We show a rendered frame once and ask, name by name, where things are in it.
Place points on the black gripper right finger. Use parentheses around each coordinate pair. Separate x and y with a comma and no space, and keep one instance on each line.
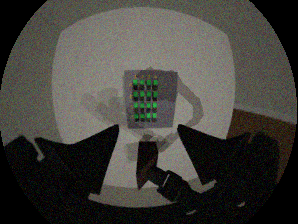
(209,154)

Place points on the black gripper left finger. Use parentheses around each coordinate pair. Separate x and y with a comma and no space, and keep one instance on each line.
(86,160)

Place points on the grey switch panel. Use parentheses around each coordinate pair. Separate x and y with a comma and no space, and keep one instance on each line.
(150,98)

